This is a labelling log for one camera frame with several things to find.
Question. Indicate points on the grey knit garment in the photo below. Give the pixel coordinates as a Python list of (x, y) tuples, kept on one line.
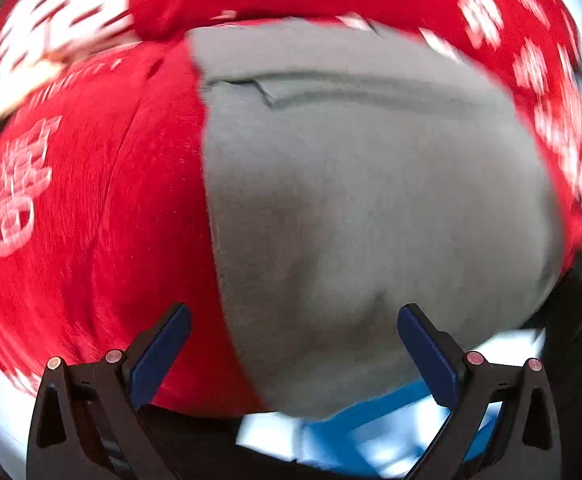
[(371, 185)]

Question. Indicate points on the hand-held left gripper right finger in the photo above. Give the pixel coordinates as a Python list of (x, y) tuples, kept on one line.
[(428, 355)]

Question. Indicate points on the red printed sofa blanket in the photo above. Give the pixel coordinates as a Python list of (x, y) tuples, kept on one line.
[(96, 210)]

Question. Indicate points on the blue and white plastic stool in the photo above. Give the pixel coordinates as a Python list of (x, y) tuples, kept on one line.
[(366, 435)]

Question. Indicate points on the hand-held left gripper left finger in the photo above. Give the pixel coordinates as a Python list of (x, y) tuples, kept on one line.
[(163, 355)]

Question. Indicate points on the cream cloth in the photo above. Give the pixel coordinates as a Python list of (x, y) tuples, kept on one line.
[(13, 100)]

